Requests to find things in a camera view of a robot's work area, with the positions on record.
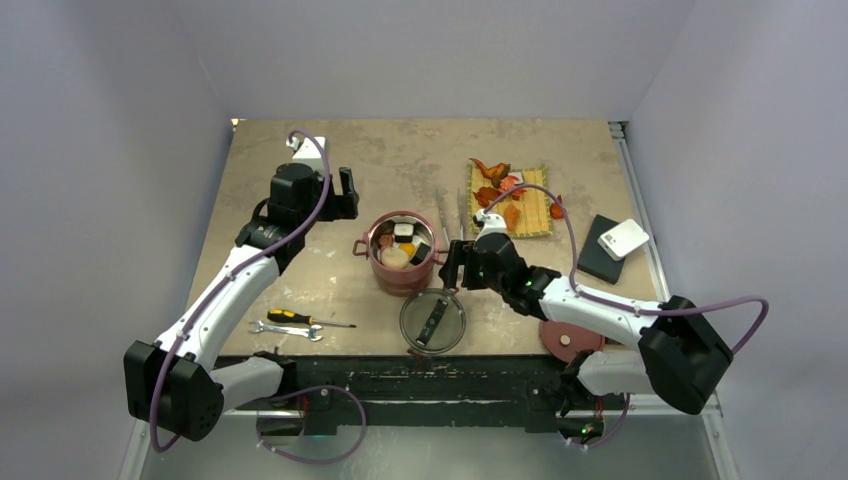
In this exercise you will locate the right red round lid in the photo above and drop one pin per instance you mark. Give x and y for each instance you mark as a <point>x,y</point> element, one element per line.
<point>565,341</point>

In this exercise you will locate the silver open-end wrench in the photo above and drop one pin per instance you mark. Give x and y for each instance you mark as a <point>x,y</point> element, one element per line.
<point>312,333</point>

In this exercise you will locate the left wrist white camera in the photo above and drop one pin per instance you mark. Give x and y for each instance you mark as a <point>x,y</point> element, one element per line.
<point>306,151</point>

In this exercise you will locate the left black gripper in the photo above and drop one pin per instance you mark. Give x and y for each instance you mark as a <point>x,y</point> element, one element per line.
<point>340,206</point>

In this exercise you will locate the white black rice cake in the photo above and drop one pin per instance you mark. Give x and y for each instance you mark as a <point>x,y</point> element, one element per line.
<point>403,232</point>

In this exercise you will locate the white small box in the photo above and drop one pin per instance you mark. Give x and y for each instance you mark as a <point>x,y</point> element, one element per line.
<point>623,239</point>

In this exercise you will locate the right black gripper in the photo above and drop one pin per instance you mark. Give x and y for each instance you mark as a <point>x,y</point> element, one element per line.
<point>462,252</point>

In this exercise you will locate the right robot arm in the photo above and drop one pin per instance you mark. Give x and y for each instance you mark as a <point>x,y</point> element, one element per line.
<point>672,350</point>

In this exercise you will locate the red steel pot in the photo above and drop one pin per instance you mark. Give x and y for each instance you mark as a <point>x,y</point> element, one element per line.
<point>413,278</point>

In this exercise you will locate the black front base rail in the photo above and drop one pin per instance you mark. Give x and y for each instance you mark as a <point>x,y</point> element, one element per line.
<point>537,393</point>

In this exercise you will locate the beige bun toy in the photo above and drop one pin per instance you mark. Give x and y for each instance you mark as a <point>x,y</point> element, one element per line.
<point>393,258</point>

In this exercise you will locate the wrist white camera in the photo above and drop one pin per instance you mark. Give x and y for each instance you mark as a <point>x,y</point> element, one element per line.
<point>306,151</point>
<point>489,223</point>

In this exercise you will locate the fried egg toy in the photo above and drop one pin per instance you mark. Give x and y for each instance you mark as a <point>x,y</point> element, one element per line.
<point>408,248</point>

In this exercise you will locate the grey black rice cake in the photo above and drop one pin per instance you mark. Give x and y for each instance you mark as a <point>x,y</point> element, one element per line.
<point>421,254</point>

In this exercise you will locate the transparent grey pot lid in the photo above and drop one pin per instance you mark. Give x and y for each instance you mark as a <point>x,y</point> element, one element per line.
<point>432,322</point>

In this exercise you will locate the orange fried cutlet toy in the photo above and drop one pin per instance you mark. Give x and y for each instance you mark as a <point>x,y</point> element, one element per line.
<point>512,215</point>

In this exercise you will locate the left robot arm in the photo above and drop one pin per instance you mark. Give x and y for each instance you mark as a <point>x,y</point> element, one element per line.
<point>173,382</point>

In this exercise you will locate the yellow food tray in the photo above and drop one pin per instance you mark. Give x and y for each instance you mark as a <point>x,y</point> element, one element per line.
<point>535,219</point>

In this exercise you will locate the metal serving tongs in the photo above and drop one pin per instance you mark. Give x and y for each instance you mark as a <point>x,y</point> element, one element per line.
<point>449,219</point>

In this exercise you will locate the aluminium frame rail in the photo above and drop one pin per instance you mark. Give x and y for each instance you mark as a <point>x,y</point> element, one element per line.
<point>600,171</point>

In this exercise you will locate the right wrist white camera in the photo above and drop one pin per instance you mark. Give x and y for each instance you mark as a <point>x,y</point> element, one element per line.
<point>489,223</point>

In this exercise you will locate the yellow black screwdriver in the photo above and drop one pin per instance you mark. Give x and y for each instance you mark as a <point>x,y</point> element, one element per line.
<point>283,316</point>

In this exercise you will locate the toy food pile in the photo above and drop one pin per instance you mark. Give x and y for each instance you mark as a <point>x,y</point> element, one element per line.
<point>503,185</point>

